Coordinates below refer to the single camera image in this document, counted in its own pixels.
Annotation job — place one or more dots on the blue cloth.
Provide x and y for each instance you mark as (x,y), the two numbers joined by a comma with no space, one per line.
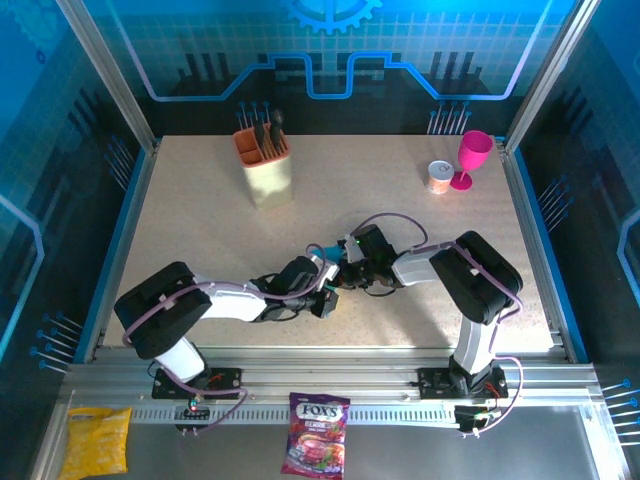
(334,251)

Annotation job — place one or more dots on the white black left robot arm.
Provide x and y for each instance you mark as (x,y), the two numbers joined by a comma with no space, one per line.
(230,300)

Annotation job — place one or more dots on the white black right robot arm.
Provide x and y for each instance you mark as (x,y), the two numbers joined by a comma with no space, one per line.
(420,265)

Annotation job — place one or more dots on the orange white can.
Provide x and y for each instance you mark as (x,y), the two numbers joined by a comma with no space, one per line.
(440,177)

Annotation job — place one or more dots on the beige orange utensil holder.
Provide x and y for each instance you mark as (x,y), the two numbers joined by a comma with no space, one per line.
(267,177)

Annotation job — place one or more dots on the purple candy bag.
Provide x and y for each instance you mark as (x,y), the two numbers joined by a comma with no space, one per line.
(315,435)

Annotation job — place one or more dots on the pink plastic goblet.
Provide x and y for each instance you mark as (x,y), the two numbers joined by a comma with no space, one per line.
(472,147)

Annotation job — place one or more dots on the small black circuit board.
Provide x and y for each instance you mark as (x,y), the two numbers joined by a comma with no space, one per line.
(192,413)
(470,417)

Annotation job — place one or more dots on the yellow snack bag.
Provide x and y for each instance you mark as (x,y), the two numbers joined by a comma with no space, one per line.
(95,442)

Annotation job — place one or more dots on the aluminium frame rail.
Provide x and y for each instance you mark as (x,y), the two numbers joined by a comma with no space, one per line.
(325,372)

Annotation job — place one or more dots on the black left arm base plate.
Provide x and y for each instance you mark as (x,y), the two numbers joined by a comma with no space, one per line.
(227,382)

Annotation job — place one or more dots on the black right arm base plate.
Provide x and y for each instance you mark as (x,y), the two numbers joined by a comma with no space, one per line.
(432,382)

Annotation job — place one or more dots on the aluminium frame post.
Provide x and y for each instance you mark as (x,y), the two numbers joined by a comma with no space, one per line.
(550,75)
(107,75)

